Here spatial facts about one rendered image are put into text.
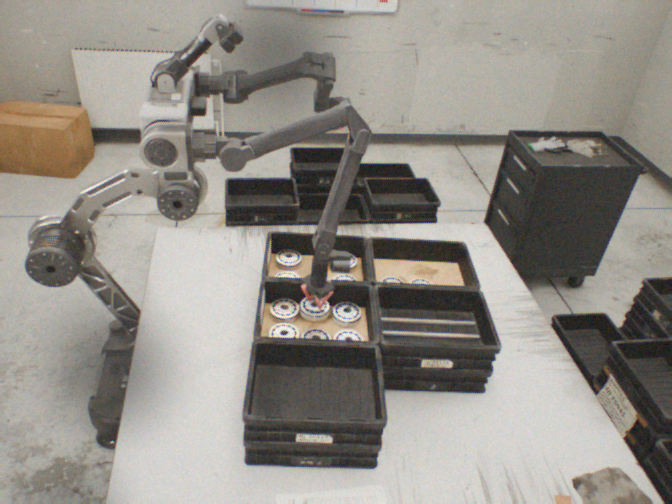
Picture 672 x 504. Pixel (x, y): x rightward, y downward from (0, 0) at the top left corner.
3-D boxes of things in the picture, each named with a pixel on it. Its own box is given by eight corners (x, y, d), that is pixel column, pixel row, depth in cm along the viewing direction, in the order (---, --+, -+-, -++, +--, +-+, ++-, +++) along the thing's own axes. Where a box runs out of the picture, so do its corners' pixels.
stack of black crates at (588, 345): (632, 404, 270) (651, 372, 256) (574, 409, 265) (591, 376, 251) (590, 344, 301) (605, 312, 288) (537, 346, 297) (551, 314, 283)
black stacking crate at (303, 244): (261, 303, 208) (261, 279, 201) (267, 255, 232) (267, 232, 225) (368, 308, 210) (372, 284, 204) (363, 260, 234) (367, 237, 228)
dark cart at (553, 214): (499, 295, 351) (541, 165, 298) (474, 252, 387) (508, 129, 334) (587, 292, 361) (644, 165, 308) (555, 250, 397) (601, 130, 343)
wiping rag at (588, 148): (572, 157, 318) (574, 152, 316) (555, 140, 335) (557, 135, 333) (619, 157, 322) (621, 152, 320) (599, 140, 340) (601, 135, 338)
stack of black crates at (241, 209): (227, 272, 325) (224, 206, 299) (227, 242, 349) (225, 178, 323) (296, 270, 332) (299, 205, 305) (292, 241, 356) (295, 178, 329)
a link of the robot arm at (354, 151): (350, 119, 174) (357, 128, 164) (367, 124, 176) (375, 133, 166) (309, 243, 190) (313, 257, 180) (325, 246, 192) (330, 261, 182)
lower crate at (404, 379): (371, 392, 193) (375, 368, 186) (365, 330, 217) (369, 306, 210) (486, 396, 195) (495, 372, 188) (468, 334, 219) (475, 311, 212)
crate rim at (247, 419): (241, 424, 154) (241, 418, 153) (252, 344, 178) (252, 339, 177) (387, 429, 156) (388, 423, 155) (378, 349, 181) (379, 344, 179)
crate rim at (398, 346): (378, 349, 181) (379, 344, 179) (372, 288, 205) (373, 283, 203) (501, 354, 183) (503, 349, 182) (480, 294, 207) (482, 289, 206)
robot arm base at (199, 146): (190, 158, 172) (187, 121, 164) (217, 159, 173) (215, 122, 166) (188, 172, 165) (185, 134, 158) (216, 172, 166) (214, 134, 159)
